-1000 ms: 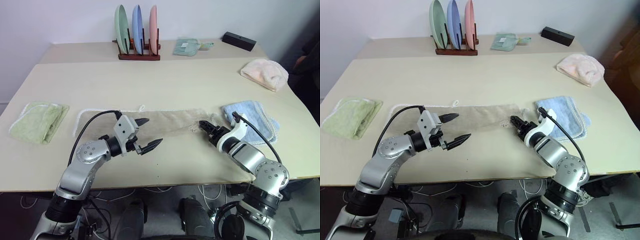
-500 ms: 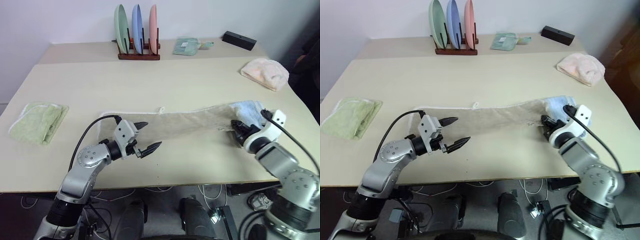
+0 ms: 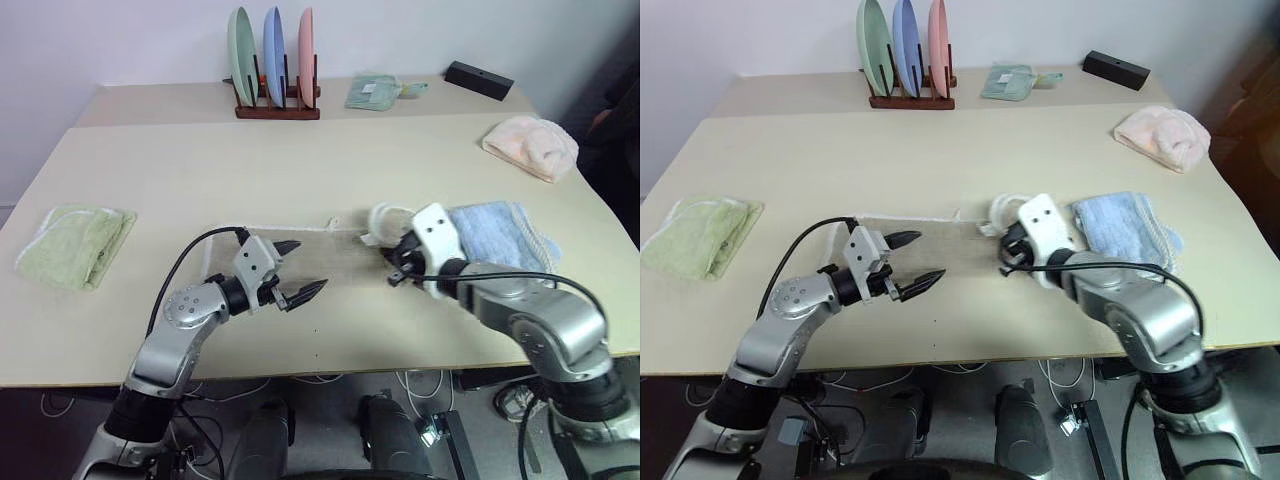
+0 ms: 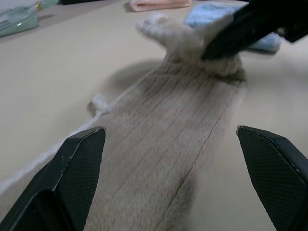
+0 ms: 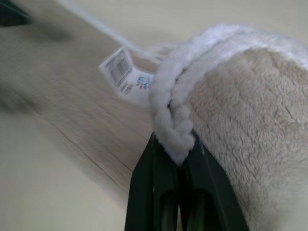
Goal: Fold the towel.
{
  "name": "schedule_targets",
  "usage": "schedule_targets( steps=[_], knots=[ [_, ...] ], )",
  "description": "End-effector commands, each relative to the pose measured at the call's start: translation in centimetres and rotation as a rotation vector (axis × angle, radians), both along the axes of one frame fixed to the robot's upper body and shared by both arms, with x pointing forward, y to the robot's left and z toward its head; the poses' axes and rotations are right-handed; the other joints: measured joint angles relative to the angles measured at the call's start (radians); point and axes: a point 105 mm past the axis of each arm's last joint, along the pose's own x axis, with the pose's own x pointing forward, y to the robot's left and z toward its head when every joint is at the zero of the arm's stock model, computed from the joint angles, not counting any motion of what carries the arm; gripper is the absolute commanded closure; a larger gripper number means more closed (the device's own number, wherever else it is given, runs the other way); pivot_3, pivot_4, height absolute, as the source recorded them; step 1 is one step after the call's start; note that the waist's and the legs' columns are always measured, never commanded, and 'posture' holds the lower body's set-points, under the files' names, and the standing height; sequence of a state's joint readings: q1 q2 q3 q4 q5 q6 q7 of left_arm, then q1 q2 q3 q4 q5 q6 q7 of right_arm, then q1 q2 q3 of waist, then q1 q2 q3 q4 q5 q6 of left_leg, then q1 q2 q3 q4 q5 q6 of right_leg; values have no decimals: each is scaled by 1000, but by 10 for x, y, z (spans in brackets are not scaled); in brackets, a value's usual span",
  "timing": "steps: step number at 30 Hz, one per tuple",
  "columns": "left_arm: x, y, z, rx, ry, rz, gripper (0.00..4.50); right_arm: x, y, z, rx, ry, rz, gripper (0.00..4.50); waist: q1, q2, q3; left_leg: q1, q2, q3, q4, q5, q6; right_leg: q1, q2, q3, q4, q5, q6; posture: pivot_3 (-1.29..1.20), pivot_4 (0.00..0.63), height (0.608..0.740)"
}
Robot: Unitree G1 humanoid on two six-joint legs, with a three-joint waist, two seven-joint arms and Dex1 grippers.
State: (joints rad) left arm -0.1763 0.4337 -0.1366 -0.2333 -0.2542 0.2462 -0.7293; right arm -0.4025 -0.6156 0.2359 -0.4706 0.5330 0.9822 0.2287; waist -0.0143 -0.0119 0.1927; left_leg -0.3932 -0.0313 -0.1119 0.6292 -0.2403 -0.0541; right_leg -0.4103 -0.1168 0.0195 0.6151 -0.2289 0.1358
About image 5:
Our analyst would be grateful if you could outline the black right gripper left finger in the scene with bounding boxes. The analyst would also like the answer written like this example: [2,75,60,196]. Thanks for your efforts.
[124,132,179,231]

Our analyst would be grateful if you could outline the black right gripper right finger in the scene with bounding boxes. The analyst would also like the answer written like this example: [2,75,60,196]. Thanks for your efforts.
[178,129,251,231]

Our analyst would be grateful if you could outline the beige fluffy towel white trim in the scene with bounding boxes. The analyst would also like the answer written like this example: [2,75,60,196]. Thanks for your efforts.
[0,0,308,231]

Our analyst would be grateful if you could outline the white towel care label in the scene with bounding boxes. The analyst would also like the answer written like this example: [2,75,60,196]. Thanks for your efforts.
[99,47,154,103]

